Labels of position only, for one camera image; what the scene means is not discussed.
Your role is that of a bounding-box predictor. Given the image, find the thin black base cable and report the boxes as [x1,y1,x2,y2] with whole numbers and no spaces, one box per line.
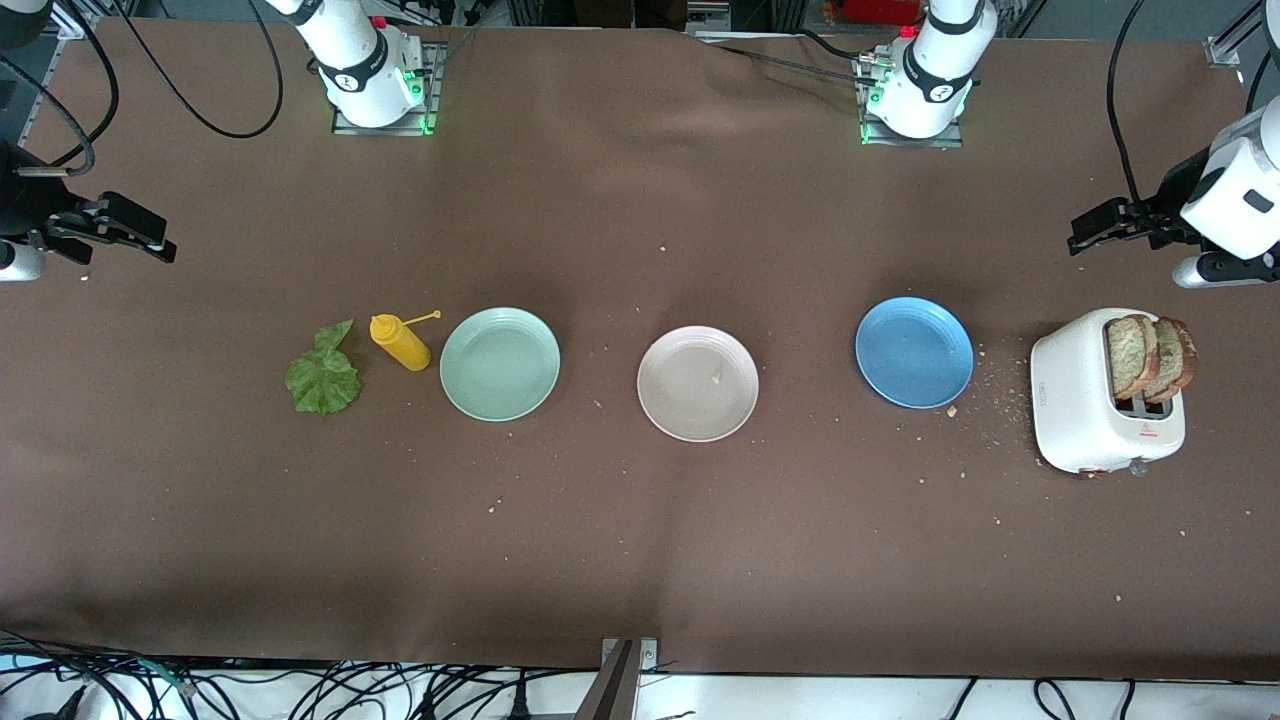
[715,28,891,89]

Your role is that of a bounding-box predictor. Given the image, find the mint green plate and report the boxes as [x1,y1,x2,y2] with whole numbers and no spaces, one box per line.
[439,307,562,423]

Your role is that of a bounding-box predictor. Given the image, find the red box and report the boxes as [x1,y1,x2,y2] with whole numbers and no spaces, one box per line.
[825,0,923,26]

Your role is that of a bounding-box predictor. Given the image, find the beige plate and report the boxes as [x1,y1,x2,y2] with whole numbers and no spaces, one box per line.
[637,326,760,443]

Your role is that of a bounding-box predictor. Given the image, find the black cable tangle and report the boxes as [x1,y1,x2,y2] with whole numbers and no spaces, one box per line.
[0,630,601,720]

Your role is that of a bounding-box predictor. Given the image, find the white toaster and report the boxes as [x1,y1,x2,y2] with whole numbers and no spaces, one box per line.
[1030,307,1188,477]

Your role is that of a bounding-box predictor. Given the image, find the yellow mustard squeeze bottle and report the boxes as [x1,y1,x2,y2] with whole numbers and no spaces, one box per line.
[370,310,442,373]

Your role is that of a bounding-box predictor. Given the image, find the green lettuce leaf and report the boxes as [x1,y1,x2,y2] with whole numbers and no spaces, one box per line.
[285,319,363,416]

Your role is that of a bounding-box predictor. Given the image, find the grey metal camera post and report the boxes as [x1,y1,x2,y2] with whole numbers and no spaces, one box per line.
[575,637,659,720]

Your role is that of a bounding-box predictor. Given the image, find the brown tablecloth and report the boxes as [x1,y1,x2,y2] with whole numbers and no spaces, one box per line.
[0,18,1280,681]

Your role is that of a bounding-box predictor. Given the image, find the brown bread slice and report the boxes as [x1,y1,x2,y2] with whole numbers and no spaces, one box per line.
[1145,317,1198,405]
[1106,315,1161,401]

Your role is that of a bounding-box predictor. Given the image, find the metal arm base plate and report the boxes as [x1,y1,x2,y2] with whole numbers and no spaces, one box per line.
[858,50,966,150]
[332,40,443,137]

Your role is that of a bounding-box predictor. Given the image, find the blue plate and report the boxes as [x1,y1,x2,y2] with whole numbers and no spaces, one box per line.
[855,296,975,410]

